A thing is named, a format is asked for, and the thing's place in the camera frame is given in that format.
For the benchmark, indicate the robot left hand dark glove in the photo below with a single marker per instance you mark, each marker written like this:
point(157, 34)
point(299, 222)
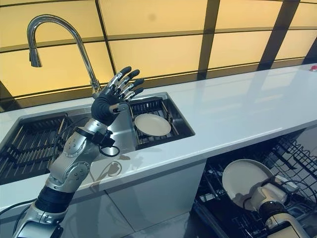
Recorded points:
point(104, 106)

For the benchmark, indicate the robot right hand dark glove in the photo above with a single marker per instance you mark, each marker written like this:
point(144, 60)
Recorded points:
point(286, 184)

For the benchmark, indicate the cream round plate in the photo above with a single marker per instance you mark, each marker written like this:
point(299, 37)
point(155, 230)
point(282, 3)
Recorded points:
point(237, 178)
point(152, 125)

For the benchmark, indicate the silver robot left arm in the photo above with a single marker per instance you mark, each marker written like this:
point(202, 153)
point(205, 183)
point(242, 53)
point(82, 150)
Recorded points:
point(71, 158)

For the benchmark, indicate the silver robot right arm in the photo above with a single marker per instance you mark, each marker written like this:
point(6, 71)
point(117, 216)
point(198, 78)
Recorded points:
point(272, 213)

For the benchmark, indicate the stainless steel sink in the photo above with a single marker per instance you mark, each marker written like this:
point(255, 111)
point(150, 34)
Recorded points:
point(123, 131)

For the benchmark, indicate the small black sink dish rack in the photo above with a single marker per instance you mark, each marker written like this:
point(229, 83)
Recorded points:
point(146, 104)

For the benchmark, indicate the chrome gooseneck faucet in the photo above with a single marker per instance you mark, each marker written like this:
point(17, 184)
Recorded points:
point(81, 49)

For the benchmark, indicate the dark framed yellow window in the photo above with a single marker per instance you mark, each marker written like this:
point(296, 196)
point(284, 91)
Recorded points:
point(161, 49)

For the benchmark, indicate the large black sink dish rack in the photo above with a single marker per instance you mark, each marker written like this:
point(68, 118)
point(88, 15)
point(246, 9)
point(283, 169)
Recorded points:
point(29, 148)

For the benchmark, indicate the white sink base cabinet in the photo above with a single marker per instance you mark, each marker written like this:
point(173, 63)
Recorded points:
point(153, 193)

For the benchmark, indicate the white tube with red cap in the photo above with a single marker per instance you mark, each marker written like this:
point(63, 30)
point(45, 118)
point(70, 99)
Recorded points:
point(314, 68)

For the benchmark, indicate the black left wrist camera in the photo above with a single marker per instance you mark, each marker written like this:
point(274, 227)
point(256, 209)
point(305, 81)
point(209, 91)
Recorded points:
point(104, 138)

